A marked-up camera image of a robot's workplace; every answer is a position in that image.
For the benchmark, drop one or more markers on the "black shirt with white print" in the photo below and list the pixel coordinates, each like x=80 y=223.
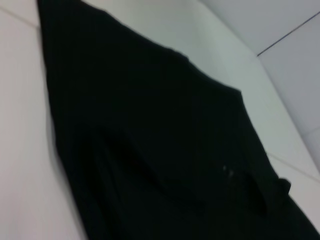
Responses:
x=150 y=137

